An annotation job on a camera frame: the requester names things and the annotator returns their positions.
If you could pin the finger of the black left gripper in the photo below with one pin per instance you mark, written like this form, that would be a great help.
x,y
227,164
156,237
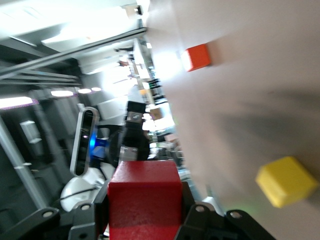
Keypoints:
x,y
142,153
135,110

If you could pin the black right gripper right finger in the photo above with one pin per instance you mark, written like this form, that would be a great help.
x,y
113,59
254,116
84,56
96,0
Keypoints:
x,y
205,225

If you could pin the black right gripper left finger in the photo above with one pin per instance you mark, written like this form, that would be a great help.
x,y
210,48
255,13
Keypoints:
x,y
82,225

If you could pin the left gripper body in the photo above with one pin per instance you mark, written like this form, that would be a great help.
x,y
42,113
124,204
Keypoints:
x,y
130,137

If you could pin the red wooden block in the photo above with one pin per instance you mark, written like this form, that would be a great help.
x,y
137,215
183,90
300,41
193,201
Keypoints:
x,y
145,200

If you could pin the orange wooden block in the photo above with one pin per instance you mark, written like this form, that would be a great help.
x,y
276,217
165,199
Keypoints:
x,y
197,57

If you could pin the yellow wooden block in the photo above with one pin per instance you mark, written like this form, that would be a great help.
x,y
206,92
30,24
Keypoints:
x,y
285,180

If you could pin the brown paper table cover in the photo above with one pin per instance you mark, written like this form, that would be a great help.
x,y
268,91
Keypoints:
x,y
250,100

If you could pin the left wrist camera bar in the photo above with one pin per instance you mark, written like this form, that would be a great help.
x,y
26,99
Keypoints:
x,y
83,140

